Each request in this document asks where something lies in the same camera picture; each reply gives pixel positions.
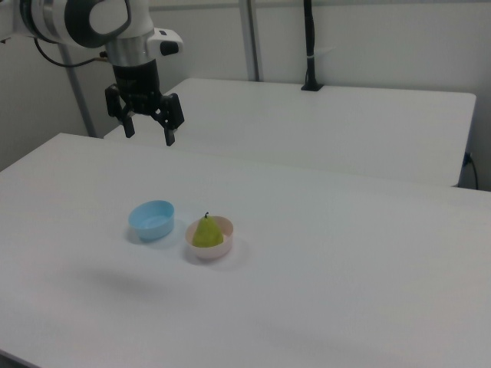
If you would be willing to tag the blue plastic bowl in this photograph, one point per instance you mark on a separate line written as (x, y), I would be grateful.
(153, 230)

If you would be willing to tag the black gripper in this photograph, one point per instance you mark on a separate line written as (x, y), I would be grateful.
(136, 84)

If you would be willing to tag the black pole with base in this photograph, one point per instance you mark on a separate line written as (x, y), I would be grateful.
(310, 38)

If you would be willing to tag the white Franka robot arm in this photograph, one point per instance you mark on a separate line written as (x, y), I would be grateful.
(76, 19)

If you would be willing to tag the green pear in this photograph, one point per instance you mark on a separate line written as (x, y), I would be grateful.
(207, 235)

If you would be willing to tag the grey aluminium frame post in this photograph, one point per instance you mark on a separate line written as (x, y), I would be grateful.
(82, 107)
(252, 38)

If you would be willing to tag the pink plastic bowl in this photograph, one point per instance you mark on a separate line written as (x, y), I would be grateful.
(215, 253)

